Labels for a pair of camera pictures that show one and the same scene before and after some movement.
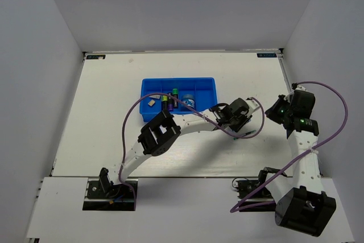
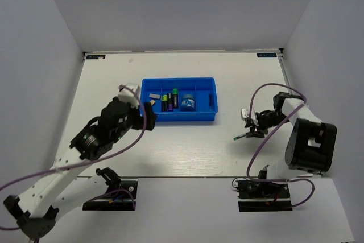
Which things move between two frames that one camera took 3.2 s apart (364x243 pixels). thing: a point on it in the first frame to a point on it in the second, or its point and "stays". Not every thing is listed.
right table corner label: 266,55 stays
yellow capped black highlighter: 164,99 stays
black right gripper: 271,113 to 255,134
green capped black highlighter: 175,94 stays
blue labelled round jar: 189,99 stays
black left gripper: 245,118 to 150,116
